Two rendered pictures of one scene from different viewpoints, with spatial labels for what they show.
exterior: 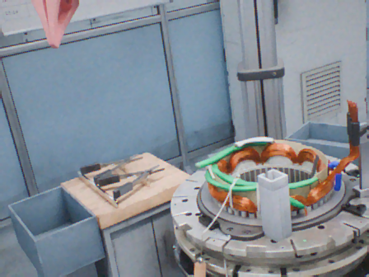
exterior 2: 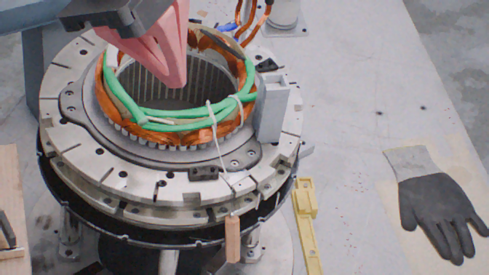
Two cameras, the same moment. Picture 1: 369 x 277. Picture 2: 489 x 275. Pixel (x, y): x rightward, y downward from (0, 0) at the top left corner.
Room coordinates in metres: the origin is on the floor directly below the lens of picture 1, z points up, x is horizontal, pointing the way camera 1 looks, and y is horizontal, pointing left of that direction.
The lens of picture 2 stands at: (0.51, 0.67, 1.90)
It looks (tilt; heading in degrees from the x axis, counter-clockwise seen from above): 46 degrees down; 278
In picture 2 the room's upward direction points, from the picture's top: 10 degrees clockwise
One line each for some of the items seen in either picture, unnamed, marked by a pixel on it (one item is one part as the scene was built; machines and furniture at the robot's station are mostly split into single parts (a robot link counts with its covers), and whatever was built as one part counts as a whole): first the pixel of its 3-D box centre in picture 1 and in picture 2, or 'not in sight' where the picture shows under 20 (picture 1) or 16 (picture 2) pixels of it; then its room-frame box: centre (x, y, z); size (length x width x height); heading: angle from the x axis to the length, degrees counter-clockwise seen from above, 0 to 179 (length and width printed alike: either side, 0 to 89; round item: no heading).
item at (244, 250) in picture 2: not in sight; (249, 242); (0.60, -0.17, 0.81); 0.07 x 0.03 x 0.01; 109
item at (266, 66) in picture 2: (352, 207); (264, 65); (0.63, -0.22, 1.10); 0.03 x 0.02 x 0.01; 47
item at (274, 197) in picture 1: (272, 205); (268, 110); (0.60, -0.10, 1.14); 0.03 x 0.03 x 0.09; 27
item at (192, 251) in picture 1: (188, 240); (165, 212); (0.68, 0.02, 1.05); 0.09 x 0.04 x 0.01; 27
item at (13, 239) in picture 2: (123, 190); (6, 228); (0.82, 0.12, 1.09); 0.04 x 0.01 x 0.02; 135
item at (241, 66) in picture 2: not in sight; (239, 82); (0.65, -0.15, 1.12); 0.06 x 0.02 x 0.04; 117
